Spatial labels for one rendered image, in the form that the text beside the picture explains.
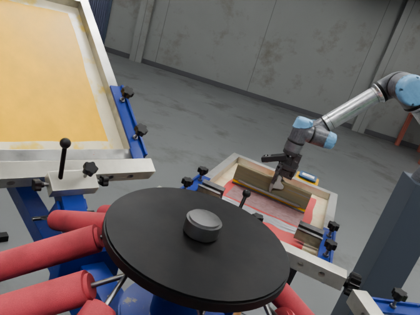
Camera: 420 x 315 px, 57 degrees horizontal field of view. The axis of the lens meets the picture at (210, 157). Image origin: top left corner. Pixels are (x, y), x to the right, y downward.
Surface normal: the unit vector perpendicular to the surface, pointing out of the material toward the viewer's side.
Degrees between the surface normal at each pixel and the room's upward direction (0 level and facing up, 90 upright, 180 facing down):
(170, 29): 90
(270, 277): 0
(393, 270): 90
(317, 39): 90
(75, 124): 32
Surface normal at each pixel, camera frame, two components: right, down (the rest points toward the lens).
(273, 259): 0.28, -0.90
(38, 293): -0.15, -0.61
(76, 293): 0.02, -0.05
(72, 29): 0.55, -0.53
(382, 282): -0.12, 0.32
